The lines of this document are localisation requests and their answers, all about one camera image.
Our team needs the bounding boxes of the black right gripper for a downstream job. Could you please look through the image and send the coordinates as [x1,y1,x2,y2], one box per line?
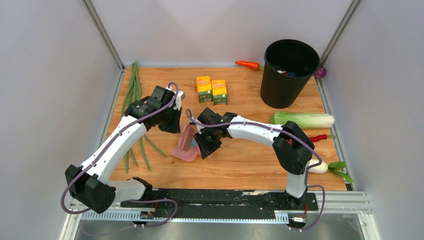
[194,127,222,159]

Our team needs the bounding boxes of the pink hand brush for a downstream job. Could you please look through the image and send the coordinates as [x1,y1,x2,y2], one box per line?
[179,124,195,151]

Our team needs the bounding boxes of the pink plastic dustpan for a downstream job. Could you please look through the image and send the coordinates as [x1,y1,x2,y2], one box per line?
[171,124,212,162]

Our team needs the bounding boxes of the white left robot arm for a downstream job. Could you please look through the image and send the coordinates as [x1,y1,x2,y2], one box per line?
[61,82,185,214]

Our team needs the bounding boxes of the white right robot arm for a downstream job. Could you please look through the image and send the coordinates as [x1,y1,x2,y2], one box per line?
[186,107,315,210]

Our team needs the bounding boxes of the green long beans bunch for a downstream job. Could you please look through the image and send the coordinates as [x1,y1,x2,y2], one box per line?
[121,61,167,174]

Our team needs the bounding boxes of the yellow green carton box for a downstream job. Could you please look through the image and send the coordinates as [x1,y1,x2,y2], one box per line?
[211,79,228,106]
[196,76,213,103]

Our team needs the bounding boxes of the orange carrot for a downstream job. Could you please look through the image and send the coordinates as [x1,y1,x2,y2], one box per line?
[234,60,264,71]

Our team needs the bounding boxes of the green white napa cabbage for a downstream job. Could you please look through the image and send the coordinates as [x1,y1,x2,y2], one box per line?
[270,111,335,129]

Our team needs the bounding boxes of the black trash bin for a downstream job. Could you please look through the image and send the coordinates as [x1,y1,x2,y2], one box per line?
[260,39,320,109]

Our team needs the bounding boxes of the red chili pepper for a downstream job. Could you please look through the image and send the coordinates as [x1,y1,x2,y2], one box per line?
[309,134,337,143]

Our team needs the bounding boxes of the purple round onion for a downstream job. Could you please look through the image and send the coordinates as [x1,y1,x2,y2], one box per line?
[314,66,327,78]

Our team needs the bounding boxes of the white radish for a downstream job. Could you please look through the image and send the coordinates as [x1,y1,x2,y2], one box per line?
[309,161,354,184]

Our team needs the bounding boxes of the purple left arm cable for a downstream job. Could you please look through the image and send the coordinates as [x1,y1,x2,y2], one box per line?
[60,82,180,237]

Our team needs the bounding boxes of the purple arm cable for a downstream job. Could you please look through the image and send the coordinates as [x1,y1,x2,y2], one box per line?
[185,108,327,232]
[60,82,180,237]

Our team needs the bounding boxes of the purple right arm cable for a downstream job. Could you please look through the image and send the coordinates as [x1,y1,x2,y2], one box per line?
[185,108,327,232]

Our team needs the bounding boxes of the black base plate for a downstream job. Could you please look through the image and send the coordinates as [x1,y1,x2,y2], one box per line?
[119,187,320,221]

